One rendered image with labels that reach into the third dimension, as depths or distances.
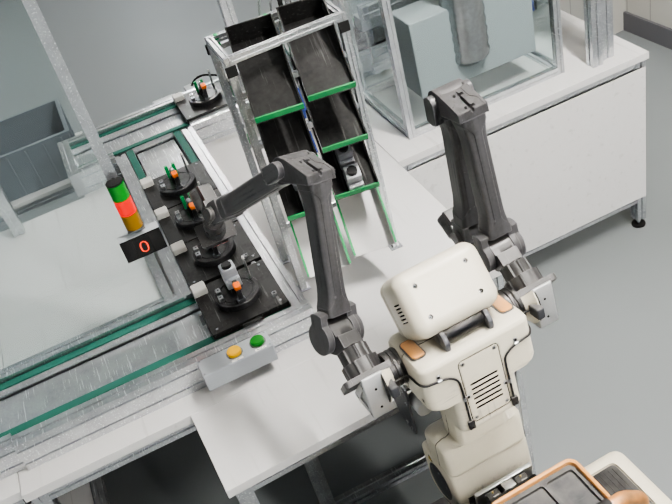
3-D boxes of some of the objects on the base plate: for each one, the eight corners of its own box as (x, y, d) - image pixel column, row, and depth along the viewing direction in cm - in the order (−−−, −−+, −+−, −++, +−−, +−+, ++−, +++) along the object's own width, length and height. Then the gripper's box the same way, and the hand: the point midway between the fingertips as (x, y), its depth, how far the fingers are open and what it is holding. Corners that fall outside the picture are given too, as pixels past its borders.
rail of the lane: (320, 332, 248) (311, 305, 241) (28, 470, 232) (10, 445, 225) (314, 321, 252) (305, 294, 246) (26, 456, 236) (8, 431, 229)
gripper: (201, 243, 224) (205, 257, 239) (237, 228, 226) (238, 243, 241) (191, 221, 226) (196, 236, 241) (226, 206, 227) (229, 222, 242)
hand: (217, 239), depth 240 cm, fingers closed
